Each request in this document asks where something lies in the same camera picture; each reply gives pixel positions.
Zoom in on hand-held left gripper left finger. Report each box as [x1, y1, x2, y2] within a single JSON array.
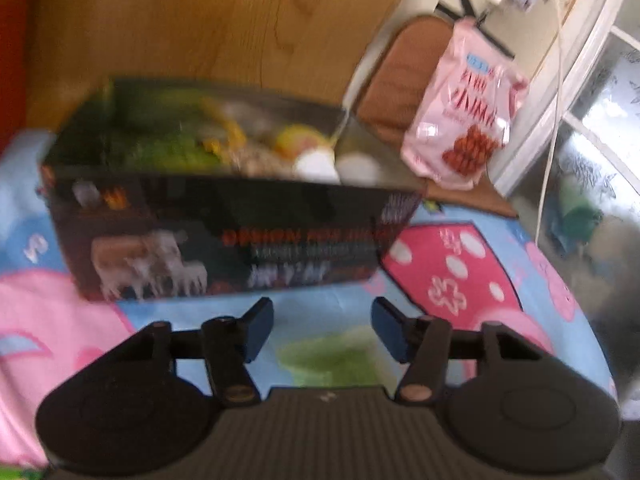
[[117, 297, 276, 408]]

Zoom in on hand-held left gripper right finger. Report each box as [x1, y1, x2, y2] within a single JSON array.
[[370, 296, 543, 407]]

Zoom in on black cardboard box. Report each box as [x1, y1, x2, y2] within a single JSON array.
[[40, 77, 426, 304]]

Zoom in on white ribbed jelly cup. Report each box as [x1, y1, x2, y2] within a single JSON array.
[[292, 147, 342, 185]]

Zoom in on small red yellow packet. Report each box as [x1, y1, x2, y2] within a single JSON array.
[[274, 126, 333, 157]]

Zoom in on bright green snack packet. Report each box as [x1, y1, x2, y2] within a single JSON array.
[[117, 87, 221, 171]]

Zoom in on pink snack bag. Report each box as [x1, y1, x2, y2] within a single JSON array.
[[400, 16, 531, 192]]

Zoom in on brown wooden chair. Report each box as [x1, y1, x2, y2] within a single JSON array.
[[345, 14, 519, 219]]

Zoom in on wooden headboard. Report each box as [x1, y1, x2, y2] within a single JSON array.
[[25, 0, 421, 132]]

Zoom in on black tape strips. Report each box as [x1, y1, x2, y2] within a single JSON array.
[[434, 0, 516, 59]]

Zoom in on white cable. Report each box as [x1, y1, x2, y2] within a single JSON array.
[[534, 0, 573, 247]]

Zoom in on white window frame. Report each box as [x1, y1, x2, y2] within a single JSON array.
[[492, 0, 640, 196]]

